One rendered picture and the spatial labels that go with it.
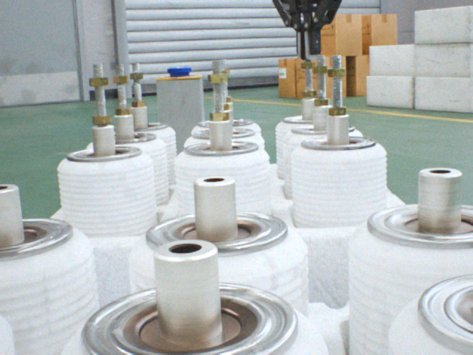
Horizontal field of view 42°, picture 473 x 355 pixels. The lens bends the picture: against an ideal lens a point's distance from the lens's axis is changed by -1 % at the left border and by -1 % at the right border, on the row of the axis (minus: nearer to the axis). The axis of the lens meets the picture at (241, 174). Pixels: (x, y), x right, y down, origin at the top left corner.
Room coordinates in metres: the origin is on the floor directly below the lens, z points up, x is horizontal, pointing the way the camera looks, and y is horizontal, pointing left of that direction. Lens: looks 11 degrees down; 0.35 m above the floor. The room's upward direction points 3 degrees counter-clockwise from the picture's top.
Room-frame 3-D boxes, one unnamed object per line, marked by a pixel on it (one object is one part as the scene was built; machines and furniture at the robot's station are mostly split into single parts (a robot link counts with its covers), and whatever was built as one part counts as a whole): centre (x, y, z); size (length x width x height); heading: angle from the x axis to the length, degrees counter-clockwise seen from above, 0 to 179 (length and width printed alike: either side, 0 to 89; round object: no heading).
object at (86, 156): (0.63, 0.14, 0.25); 0.08 x 0.08 x 0.01
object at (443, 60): (3.46, -1.26, 0.27); 0.39 x 0.39 x 0.18; 29
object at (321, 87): (0.75, -0.10, 0.30); 0.01 x 0.01 x 0.08; 12
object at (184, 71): (1.04, 0.09, 0.32); 0.04 x 0.04 x 0.02
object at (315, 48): (0.85, -0.11, 0.37); 0.03 x 0.01 x 0.05; 37
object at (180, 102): (1.04, 0.09, 0.16); 0.07 x 0.07 x 0.31; 0
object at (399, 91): (3.81, -1.06, 0.09); 0.39 x 0.39 x 0.18; 29
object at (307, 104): (0.86, -0.10, 0.26); 0.02 x 0.02 x 0.03
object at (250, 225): (0.32, 0.01, 0.25); 0.08 x 0.08 x 0.01
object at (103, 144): (0.63, 0.14, 0.26); 0.02 x 0.02 x 0.03
